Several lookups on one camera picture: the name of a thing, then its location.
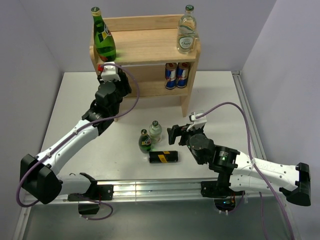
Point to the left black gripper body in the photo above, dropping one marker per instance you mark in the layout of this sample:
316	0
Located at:
122	88

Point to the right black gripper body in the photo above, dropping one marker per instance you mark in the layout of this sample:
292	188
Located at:
185	136

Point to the black gold can front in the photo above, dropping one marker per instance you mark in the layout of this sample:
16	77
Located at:
163	157

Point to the green bottle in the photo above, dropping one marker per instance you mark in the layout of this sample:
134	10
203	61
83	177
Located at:
144	142
102	36

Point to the large clear soda water bottle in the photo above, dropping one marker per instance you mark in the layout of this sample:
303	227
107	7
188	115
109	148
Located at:
187	31

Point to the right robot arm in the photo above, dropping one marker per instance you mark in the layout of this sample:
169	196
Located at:
238	174

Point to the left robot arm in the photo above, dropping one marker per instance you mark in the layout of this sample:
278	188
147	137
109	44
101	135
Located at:
39	175

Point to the wooden two-tier shelf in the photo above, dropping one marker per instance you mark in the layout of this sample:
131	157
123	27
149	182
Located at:
144	44

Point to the small clear glass bottle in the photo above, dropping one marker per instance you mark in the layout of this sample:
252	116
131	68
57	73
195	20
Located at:
155	132

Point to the left blue energy drink can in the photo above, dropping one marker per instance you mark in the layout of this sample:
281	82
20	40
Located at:
170	75

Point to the blue energy drink can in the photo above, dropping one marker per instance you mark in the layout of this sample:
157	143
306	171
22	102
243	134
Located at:
182	74
170	75

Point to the right blue energy drink can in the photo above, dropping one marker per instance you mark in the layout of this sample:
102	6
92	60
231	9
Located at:
182	74

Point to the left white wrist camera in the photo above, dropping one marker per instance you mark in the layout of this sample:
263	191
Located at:
108	72

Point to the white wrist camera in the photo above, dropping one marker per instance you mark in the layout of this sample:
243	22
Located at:
197	120
108	72

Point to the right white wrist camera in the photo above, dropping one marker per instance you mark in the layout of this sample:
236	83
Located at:
197	120

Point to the aluminium frame rail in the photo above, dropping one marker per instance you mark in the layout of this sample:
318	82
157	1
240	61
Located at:
155	202

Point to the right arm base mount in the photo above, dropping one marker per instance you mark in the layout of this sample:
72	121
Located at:
226	201

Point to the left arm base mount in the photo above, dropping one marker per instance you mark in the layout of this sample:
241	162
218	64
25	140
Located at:
93	200

